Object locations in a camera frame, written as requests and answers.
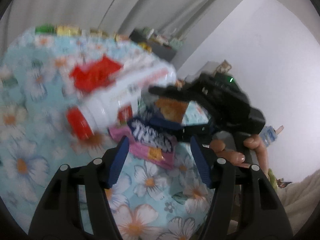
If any person right hand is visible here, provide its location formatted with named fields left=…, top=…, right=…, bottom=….
left=209, top=134, right=270, bottom=178

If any white bottle with red cap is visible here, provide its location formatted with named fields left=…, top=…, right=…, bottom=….
left=66, top=62, right=177, bottom=140

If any grey curtain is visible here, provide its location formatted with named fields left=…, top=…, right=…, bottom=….
left=1, top=0, right=242, bottom=49

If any green snack packet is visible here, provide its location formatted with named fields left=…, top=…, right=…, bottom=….
left=35, top=24, right=56, bottom=34

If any gold box packet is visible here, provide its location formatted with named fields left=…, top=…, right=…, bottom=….
left=89, top=28, right=109, bottom=39

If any floral blue tablecloth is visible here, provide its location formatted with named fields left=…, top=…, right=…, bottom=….
left=1, top=28, right=213, bottom=239

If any grey cabinet box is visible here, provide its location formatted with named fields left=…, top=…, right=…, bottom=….
left=129, top=29, right=177, bottom=62

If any pink snack bag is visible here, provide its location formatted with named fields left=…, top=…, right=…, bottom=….
left=108, top=97, right=198, bottom=169

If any small yellow wrapper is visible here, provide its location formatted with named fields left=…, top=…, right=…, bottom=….
left=138, top=42, right=152, bottom=53

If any orange yellow snack packet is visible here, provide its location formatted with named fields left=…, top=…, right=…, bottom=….
left=114, top=34, right=130, bottom=42

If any red crumpled wrapper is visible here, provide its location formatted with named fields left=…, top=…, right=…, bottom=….
left=69, top=54, right=123, bottom=93

